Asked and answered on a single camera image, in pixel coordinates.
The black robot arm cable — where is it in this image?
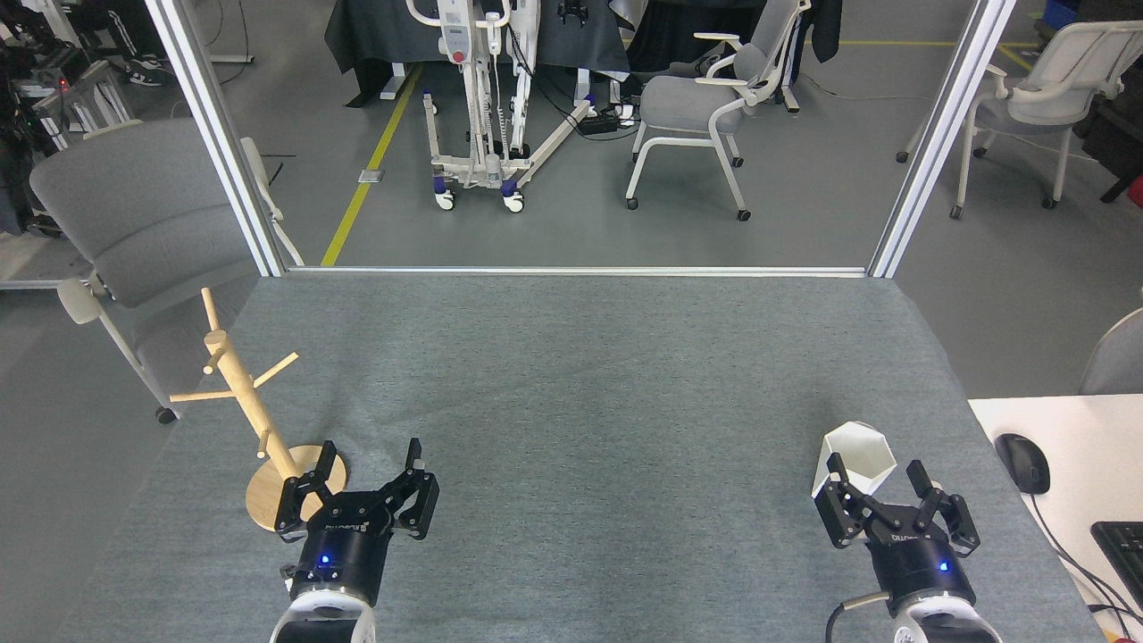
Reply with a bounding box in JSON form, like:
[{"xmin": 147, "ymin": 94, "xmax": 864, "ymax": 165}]
[{"xmin": 826, "ymin": 591, "xmax": 894, "ymax": 643}]

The black keyboard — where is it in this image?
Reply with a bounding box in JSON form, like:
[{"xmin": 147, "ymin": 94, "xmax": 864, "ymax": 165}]
[{"xmin": 1091, "ymin": 521, "xmax": 1143, "ymax": 608}]

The large grey fabric chair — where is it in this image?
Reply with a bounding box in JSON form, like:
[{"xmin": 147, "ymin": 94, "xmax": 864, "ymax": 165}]
[{"xmin": 29, "ymin": 119, "xmax": 305, "ymax": 425}]

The white wheeled stand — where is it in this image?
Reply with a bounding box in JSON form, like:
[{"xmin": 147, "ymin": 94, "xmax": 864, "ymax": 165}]
[{"xmin": 406, "ymin": 0, "xmax": 597, "ymax": 213}]

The grey rounded chair back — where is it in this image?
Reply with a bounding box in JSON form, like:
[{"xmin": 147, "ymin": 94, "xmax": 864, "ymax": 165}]
[{"xmin": 1078, "ymin": 308, "xmax": 1143, "ymax": 397}]

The black draped table cloth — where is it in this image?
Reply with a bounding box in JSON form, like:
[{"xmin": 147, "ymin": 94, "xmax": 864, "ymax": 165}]
[{"xmin": 323, "ymin": 0, "xmax": 631, "ymax": 108}]

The wooden cup rack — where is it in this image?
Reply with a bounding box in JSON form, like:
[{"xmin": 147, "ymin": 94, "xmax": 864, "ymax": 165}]
[{"xmin": 170, "ymin": 288, "xmax": 347, "ymax": 533}]

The grey white office chair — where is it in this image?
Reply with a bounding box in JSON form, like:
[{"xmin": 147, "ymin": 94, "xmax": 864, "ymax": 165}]
[{"xmin": 625, "ymin": 0, "xmax": 813, "ymax": 222}]

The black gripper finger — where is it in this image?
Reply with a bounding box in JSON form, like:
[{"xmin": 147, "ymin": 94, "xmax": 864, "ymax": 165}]
[
  {"xmin": 375, "ymin": 438, "xmax": 440, "ymax": 540},
  {"xmin": 906, "ymin": 460, "xmax": 981, "ymax": 556},
  {"xmin": 814, "ymin": 453, "xmax": 894, "ymax": 549},
  {"xmin": 274, "ymin": 440, "xmax": 338, "ymax": 542}
]

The black mouse cable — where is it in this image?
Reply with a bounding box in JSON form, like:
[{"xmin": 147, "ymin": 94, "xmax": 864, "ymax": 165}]
[{"xmin": 1027, "ymin": 493, "xmax": 1143, "ymax": 626}]

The grey felt table mat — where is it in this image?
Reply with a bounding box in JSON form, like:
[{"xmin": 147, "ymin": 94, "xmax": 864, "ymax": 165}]
[{"xmin": 54, "ymin": 272, "xmax": 1108, "ymax": 643}]

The white frame office chair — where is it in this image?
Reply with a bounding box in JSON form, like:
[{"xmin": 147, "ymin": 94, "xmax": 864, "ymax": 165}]
[{"xmin": 897, "ymin": 20, "xmax": 1143, "ymax": 221}]

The silver aluminium rail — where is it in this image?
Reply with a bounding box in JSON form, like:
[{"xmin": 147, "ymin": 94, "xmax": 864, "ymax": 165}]
[{"xmin": 286, "ymin": 265, "xmax": 869, "ymax": 279}]

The silver aluminium post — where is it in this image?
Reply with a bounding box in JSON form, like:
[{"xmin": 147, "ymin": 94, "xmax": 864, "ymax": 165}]
[
  {"xmin": 145, "ymin": 0, "xmax": 288, "ymax": 278},
  {"xmin": 868, "ymin": 0, "xmax": 1019, "ymax": 279}
]

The white desk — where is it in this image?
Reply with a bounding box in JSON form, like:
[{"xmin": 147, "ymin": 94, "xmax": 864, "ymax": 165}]
[{"xmin": 969, "ymin": 395, "xmax": 1143, "ymax": 643}]

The black equipment rack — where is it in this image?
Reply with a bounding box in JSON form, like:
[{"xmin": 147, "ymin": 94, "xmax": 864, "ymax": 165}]
[{"xmin": 0, "ymin": 0, "xmax": 135, "ymax": 238}]

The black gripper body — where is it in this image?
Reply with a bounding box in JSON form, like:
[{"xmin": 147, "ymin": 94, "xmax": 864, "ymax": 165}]
[
  {"xmin": 290, "ymin": 491, "xmax": 395, "ymax": 608},
  {"xmin": 864, "ymin": 520, "xmax": 976, "ymax": 617}
]

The black computer mouse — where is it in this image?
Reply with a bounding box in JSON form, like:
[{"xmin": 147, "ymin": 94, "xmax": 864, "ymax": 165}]
[{"xmin": 995, "ymin": 433, "xmax": 1051, "ymax": 496}]

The white hexagonal cup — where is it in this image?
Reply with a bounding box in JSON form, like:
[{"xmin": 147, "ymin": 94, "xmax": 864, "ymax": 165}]
[{"xmin": 811, "ymin": 422, "xmax": 897, "ymax": 499}]

